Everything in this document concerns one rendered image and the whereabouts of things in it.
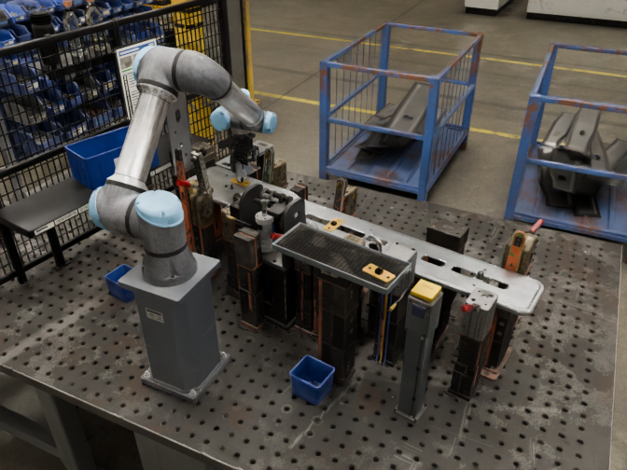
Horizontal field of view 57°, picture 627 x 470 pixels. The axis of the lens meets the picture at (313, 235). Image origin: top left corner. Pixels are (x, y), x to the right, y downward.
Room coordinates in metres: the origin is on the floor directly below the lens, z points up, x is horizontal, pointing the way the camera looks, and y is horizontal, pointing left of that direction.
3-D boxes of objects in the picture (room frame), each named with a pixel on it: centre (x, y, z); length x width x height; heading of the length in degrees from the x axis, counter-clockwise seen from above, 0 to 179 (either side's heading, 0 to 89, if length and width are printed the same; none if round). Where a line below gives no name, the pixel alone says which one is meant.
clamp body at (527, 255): (1.54, -0.66, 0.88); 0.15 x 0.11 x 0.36; 146
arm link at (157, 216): (1.32, 0.41, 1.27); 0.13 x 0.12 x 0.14; 67
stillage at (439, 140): (4.13, -0.66, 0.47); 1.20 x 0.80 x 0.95; 153
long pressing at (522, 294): (1.71, -0.09, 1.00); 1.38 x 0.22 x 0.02; 56
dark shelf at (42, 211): (2.06, 0.79, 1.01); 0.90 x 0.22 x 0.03; 146
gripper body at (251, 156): (2.00, 0.26, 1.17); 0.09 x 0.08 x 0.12; 56
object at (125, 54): (2.37, 0.71, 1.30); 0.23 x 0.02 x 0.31; 146
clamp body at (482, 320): (1.24, -0.46, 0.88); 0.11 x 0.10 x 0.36; 146
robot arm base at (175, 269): (1.32, 0.40, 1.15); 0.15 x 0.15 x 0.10
